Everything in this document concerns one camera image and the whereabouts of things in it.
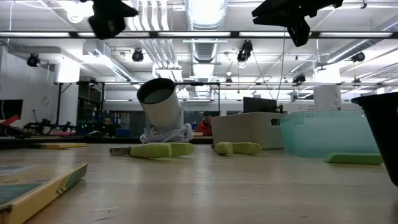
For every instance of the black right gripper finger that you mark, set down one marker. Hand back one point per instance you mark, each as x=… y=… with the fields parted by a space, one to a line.
x=298 y=28
x=280 y=7

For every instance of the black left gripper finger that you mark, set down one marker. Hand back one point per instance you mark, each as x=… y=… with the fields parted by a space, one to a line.
x=107 y=18

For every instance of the teal translucent plastic bin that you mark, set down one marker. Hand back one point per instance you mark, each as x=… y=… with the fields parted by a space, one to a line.
x=326 y=133

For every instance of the white plastic bin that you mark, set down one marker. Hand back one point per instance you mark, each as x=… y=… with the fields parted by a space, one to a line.
x=242 y=130

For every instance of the black mesh basket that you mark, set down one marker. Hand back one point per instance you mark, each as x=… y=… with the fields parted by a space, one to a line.
x=385 y=130

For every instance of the green eraser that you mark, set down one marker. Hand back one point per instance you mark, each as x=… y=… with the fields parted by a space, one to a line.
x=354 y=158

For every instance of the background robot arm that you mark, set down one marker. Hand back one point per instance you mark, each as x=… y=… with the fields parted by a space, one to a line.
x=46 y=126

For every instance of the black ceiling spotlight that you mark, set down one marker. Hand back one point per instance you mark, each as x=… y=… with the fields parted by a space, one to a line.
x=137 y=56
x=245 y=51
x=299 y=79
x=33 y=60
x=358 y=57

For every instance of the black monitor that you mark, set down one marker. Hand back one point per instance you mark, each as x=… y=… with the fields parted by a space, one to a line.
x=259 y=105

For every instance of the person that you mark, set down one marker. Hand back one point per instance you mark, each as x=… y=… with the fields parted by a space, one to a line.
x=106 y=126
x=205 y=127

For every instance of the black overhead frame bar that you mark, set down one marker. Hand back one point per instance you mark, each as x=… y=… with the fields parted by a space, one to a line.
x=73 y=34

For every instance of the black background gantry frame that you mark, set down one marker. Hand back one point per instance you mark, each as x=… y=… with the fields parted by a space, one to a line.
x=58 y=102

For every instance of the black wall screen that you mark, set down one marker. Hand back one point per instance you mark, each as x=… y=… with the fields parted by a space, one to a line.
x=11 y=109

